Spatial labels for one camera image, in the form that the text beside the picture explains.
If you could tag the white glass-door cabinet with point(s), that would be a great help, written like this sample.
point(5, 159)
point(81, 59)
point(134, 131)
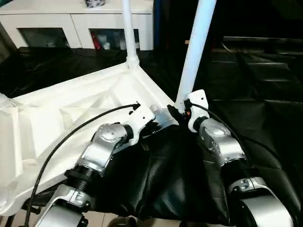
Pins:
point(57, 21)

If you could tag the white plastic table top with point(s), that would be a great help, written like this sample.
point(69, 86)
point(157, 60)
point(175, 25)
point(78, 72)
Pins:
point(57, 113)

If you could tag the small red bottle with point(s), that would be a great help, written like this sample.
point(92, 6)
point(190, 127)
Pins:
point(96, 41)

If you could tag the white plastic table leg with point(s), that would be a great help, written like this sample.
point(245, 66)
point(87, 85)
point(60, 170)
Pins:
point(129, 30)
point(4, 100)
point(195, 47)

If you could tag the black work mat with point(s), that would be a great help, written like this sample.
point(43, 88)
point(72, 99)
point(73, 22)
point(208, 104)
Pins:
point(180, 179)

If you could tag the small grey bundle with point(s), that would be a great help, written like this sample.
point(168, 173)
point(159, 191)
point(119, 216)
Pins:
point(95, 2)

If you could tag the dark robot left foot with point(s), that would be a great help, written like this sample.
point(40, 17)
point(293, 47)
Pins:
point(124, 222)

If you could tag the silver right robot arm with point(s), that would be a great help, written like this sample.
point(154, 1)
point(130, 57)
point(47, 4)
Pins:
point(222, 146)

